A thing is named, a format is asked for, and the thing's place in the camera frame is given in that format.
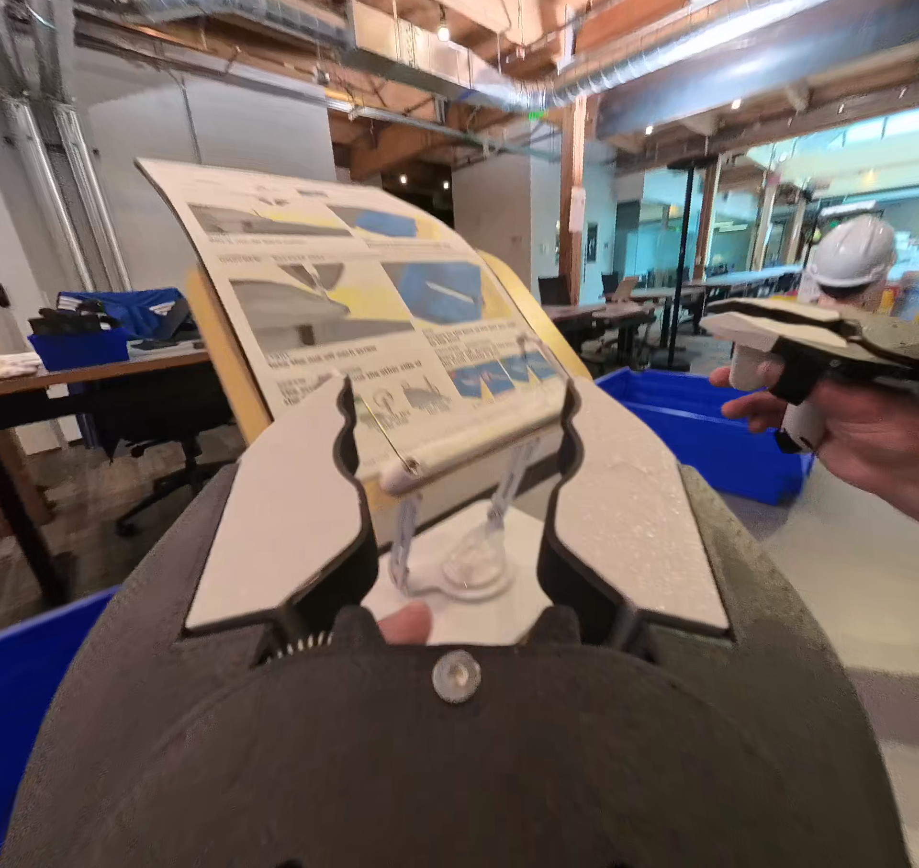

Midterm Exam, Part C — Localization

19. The large silver air duct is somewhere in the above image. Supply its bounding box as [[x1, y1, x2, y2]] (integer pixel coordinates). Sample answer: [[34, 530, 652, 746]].
[[546, 0, 919, 118]]

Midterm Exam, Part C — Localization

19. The white hard hat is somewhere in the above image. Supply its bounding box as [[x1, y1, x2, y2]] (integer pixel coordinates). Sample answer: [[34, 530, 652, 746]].
[[798, 214, 898, 289]]

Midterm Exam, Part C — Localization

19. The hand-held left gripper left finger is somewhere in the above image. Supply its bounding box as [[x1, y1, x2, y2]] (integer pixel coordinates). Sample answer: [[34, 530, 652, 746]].
[[183, 374, 380, 643]]

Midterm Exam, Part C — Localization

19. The blue bin with divider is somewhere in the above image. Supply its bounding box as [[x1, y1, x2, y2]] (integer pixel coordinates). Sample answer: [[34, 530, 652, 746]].
[[0, 586, 119, 822]]

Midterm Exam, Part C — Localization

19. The wooden work table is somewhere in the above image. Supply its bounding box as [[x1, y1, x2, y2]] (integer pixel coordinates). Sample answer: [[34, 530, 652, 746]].
[[0, 347, 216, 603]]

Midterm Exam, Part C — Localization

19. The black floor pole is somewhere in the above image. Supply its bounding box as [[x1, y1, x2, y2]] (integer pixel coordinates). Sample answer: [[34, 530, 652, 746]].
[[666, 156, 720, 373]]

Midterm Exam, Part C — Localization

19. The blue bin holding black items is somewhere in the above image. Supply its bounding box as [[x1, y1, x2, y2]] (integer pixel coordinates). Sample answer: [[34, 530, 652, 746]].
[[29, 328, 132, 373]]

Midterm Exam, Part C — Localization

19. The black swivel office chair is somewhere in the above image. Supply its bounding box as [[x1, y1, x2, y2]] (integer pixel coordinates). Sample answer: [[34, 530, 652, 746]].
[[90, 372, 241, 539]]

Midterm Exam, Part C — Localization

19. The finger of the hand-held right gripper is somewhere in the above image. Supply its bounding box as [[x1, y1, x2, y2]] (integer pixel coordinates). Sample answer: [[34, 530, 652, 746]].
[[706, 296, 845, 324], [700, 311, 795, 352]]

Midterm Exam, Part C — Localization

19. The blue bin with black items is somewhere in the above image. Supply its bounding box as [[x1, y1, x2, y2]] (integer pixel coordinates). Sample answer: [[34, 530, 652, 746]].
[[57, 288, 193, 341]]

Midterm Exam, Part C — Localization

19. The person's right hand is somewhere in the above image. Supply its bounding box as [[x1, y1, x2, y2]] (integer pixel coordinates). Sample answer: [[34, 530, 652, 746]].
[[709, 364, 919, 519]]

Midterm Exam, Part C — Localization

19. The printed instruction sheet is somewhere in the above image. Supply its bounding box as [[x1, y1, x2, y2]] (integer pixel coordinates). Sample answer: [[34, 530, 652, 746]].
[[136, 158, 572, 481]]

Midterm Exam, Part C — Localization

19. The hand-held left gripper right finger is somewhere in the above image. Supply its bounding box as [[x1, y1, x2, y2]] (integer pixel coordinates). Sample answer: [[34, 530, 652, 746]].
[[536, 377, 733, 652]]

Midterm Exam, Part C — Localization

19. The dark wooden table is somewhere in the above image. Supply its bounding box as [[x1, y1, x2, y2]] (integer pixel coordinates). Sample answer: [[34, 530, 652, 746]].
[[542, 301, 658, 373]]

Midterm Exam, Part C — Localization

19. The blue plastic bin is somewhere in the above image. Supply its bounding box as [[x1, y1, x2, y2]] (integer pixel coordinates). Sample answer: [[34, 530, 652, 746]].
[[594, 367, 816, 507]]

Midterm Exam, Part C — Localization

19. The wooden pillar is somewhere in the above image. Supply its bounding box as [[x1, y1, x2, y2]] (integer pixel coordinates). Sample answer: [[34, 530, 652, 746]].
[[559, 96, 600, 302]]

